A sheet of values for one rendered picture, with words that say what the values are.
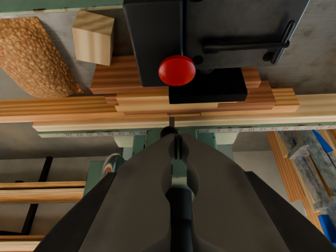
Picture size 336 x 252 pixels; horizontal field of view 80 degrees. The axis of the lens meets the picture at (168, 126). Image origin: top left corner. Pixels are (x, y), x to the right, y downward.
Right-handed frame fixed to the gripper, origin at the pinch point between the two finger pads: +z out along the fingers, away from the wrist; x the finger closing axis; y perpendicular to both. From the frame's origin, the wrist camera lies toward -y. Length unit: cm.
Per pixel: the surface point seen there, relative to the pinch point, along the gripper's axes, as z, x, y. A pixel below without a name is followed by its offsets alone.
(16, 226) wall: 141, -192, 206
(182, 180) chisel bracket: 8.1, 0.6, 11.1
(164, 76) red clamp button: 5.6, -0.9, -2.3
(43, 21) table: 17.2, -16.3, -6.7
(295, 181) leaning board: 116, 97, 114
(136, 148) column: 32.2, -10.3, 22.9
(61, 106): 22.3, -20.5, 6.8
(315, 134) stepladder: 68, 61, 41
